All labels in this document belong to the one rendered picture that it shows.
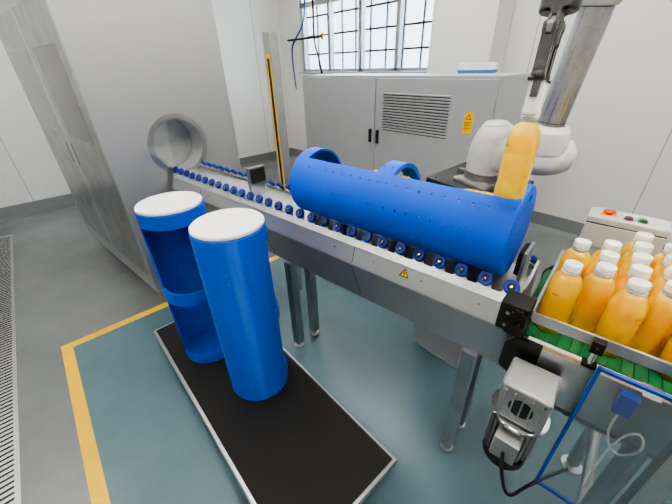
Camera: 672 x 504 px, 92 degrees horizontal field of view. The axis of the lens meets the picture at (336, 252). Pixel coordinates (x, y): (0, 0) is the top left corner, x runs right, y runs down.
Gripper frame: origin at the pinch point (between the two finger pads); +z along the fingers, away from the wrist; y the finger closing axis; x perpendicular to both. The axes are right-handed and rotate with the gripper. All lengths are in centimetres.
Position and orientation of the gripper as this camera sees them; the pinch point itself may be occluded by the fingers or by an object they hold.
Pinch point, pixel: (534, 99)
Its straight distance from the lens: 93.7
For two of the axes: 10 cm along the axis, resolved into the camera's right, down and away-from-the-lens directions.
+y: -6.0, 2.8, -7.5
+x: 8.0, 2.8, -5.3
